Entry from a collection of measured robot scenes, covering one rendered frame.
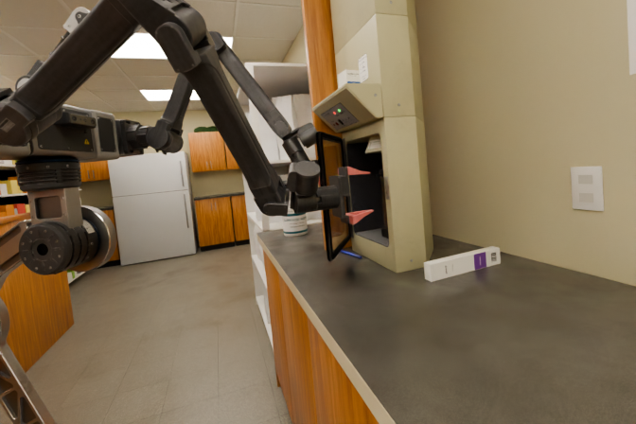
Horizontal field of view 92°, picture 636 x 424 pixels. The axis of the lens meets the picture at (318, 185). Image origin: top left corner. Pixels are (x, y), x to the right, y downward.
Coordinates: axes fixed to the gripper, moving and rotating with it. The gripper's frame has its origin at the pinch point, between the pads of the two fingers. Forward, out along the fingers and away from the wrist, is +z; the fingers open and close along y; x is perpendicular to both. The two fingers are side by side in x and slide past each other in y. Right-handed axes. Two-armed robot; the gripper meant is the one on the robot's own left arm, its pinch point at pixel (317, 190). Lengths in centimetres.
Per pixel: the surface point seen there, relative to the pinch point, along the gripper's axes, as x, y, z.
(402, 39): -1, -47, -26
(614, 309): 23, -49, 53
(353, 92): 9.4, -27.0, -18.2
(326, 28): -26, -29, -56
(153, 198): -302, 354, -153
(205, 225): -357, 331, -76
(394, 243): 4.0, -14.0, 25.8
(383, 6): 2, -47, -36
